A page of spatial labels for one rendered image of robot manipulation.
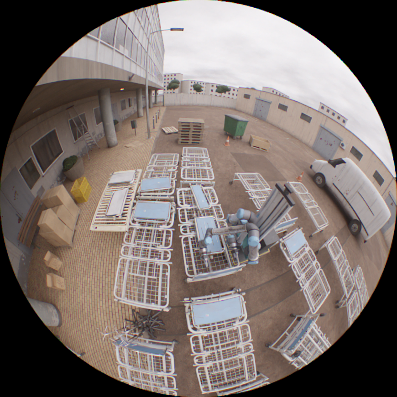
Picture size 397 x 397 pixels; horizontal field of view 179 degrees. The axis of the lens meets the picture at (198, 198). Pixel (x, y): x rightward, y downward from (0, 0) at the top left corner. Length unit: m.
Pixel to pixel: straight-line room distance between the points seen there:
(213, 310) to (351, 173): 7.62
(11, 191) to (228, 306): 6.25
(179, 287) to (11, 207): 5.49
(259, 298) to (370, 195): 6.77
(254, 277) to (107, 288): 3.01
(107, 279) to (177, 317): 1.56
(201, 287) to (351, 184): 7.59
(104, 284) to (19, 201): 4.09
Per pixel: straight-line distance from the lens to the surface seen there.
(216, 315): 2.05
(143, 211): 2.58
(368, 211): 7.95
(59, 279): 3.83
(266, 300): 3.02
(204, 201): 2.69
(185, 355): 2.88
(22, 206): 5.68
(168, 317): 2.61
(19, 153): 5.91
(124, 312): 2.85
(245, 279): 2.80
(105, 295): 3.03
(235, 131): 7.91
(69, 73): 3.15
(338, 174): 7.86
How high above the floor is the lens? 2.54
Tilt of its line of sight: 47 degrees down
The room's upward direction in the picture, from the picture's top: 7 degrees clockwise
